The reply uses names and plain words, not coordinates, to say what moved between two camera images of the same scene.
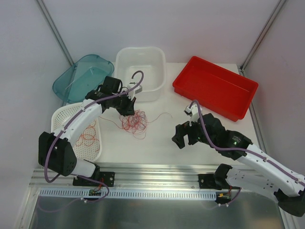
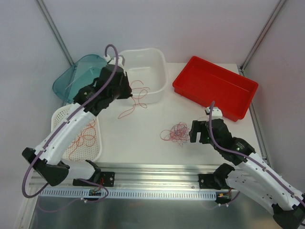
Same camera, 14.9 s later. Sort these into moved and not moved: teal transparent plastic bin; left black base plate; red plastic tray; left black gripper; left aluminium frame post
Moved: left black gripper
Not moved: teal transparent plastic bin; red plastic tray; left black base plate; left aluminium frame post
